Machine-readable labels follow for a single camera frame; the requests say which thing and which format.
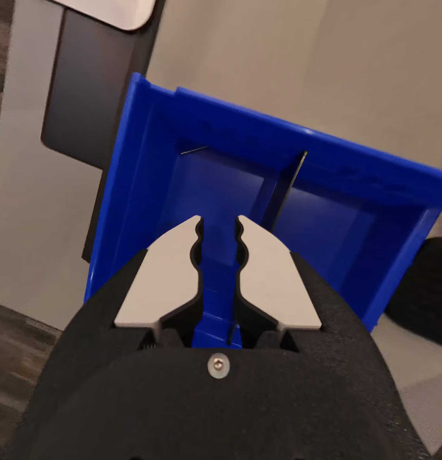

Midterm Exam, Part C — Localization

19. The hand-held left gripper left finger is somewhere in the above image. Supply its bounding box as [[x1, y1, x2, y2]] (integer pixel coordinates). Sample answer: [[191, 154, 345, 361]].
[[114, 216, 204, 347]]

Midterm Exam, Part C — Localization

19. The blue plastic bin with divider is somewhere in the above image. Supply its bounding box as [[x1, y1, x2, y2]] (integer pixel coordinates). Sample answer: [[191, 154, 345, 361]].
[[84, 72, 442, 349]]

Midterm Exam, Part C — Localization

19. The dark desk pad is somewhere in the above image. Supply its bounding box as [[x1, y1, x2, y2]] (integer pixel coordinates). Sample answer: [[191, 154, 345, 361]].
[[41, 9, 164, 263]]

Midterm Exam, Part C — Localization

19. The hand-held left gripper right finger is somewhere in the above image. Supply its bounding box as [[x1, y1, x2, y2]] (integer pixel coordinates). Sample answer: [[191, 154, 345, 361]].
[[233, 215, 323, 348]]

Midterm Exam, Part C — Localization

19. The black bin divider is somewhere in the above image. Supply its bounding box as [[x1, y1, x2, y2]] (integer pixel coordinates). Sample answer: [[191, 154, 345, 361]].
[[264, 151, 308, 232]]

